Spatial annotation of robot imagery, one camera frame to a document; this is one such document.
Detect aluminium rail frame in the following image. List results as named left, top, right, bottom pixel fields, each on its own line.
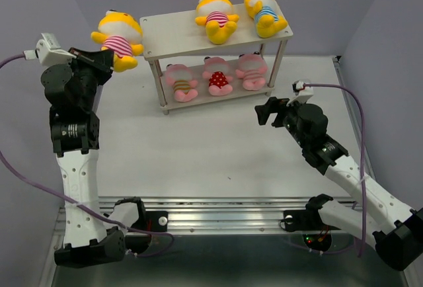
left=38, top=56, right=419, bottom=287

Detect white two-tier shelf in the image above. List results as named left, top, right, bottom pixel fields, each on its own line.
left=140, top=3, right=293, bottom=114

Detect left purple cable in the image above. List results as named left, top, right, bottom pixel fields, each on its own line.
left=0, top=53, right=175, bottom=259

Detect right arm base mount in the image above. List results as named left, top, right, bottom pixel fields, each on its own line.
left=278, top=194, right=345, bottom=233

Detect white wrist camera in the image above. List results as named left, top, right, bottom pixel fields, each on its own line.
left=287, top=79, right=314, bottom=106
left=23, top=32, right=76, bottom=67

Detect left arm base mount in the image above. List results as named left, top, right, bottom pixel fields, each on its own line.
left=124, top=197, right=169, bottom=233

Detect pink frog toy orange stripes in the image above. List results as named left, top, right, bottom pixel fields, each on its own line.
left=165, top=64, right=198, bottom=103

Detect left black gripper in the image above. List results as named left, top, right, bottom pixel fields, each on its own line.
left=63, top=46, right=115, bottom=110

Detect yellow toy blue striped shirt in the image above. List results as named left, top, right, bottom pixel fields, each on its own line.
left=243, top=0, right=288, bottom=38

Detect yellow toy pink stripes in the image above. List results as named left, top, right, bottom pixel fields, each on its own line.
left=91, top=9, right=144, bottom=73

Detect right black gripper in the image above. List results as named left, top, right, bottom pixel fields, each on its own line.
left=254, top=95, right=309, bottom=148

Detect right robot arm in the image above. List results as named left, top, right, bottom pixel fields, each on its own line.
left=267, top=97, right=422, bottom=271

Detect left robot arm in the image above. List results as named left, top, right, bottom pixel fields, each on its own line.
left=40, top=48, right=172, bottom=268

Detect pink frog toy striped shirt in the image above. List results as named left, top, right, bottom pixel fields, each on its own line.
left=235, top=52, right=268, bottom=91

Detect yellow toy red stripes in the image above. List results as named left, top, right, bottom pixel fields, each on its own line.
left=195, top=0, right=239, bottom=45

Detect pink frog toy polka-dot dress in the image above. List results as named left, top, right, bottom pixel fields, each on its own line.
left=202, top=56, right=233, bottom=97

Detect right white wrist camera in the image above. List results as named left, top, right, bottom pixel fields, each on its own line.
left=287, top=79, right=314, bottom=106

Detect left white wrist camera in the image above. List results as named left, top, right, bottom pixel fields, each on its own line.
left=23, top=32, right=76, bottom=67

